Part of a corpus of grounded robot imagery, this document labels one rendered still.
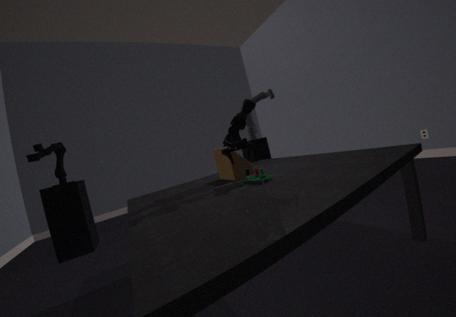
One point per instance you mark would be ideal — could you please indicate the green circuit board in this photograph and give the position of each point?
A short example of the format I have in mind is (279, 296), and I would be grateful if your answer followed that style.
(258, 177)

